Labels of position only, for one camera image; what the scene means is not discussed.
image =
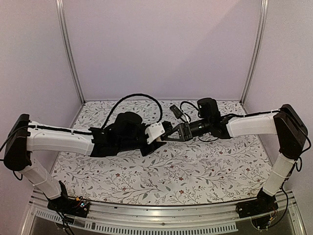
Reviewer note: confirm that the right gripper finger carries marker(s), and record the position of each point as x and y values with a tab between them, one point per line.
173	139
173	133

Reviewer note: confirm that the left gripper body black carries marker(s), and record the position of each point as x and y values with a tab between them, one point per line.
150	150

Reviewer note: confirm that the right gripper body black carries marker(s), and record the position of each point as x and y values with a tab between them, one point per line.
187	132

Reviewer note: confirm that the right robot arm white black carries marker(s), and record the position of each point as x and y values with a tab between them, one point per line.
284	123

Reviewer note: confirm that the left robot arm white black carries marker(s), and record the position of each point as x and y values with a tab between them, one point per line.
127	133

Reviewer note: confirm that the floral patterned table mat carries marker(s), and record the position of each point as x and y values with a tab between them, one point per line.
202	170

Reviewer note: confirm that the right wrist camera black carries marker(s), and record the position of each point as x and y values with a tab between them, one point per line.
176	111

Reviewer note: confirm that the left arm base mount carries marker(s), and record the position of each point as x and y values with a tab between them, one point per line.
72	206

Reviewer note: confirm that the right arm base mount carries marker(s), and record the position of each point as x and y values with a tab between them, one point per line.
263	203

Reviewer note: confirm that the aluminium front rail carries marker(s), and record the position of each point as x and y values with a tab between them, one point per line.
118	219

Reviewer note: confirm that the right aluminium corner post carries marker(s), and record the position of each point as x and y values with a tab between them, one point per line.
256	50

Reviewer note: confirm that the aluminium corner post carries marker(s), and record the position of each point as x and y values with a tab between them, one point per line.
256	50
68	51

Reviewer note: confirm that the left aluminium corner post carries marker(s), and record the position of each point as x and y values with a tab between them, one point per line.
68	51

